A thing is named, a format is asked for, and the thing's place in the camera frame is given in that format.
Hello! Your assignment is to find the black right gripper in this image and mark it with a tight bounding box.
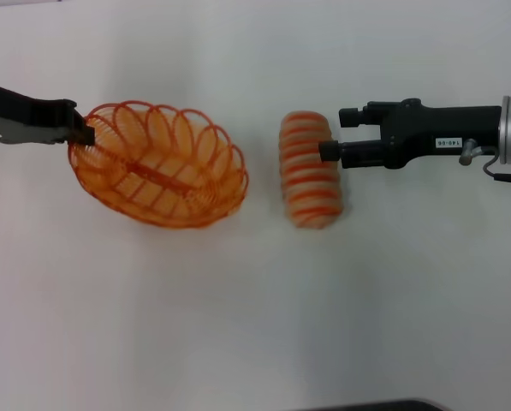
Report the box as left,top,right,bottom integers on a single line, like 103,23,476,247
318,98,502,170

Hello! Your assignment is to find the orange wire oval basket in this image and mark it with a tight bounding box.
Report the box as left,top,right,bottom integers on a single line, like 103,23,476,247
68,100,250,231

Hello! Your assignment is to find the dark rounded robot base edge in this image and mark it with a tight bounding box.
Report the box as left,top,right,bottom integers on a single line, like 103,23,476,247
310,398,444,411

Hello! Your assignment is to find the orange striped bread loaf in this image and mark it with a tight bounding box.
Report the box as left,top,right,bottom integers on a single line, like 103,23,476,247
278,110,345,231

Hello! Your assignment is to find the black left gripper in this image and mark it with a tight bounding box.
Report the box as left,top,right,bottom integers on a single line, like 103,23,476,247
0,80,97,146

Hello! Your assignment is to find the grey cable with metal plug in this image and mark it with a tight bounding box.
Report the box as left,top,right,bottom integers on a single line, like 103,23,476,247
458,137,511,186

